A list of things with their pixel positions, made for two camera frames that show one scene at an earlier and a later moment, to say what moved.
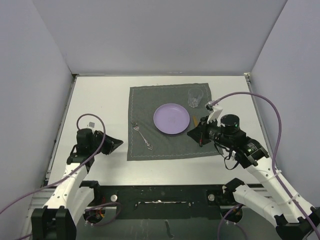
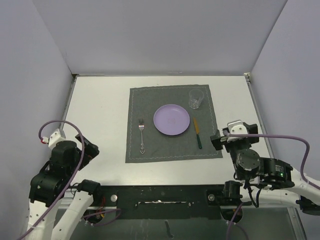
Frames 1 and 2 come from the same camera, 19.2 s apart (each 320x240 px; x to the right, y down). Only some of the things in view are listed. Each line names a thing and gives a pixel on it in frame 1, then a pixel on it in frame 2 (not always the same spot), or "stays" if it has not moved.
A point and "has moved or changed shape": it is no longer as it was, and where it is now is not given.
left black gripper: (111, 144) → (90, 151)
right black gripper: (199, 133) → (217, 141)
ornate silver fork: (135, 126) has moved or changed shape
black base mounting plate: (162, 202) stays
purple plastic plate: (171, 118) stays
